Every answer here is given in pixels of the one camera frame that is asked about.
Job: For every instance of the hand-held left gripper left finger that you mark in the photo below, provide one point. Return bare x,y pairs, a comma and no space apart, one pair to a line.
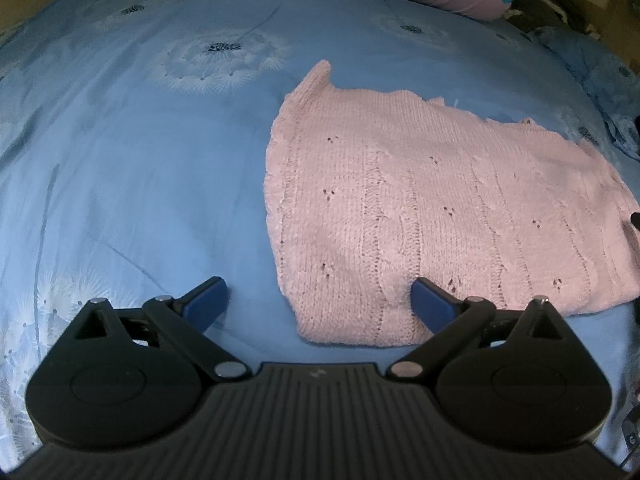
205,305

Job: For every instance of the pink knitted sweater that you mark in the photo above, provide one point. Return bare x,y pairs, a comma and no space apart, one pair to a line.
425,200

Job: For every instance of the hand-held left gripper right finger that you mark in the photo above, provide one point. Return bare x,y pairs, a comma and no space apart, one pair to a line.
432,307

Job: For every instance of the dark blanket with white trim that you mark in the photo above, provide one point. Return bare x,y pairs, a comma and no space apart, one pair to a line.
550,10

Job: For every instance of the blue dandelion print bedsheet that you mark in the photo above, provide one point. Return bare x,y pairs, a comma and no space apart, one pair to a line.
125,185

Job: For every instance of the blue dandelion print pillow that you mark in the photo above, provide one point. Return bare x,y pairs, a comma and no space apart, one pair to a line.
595,80

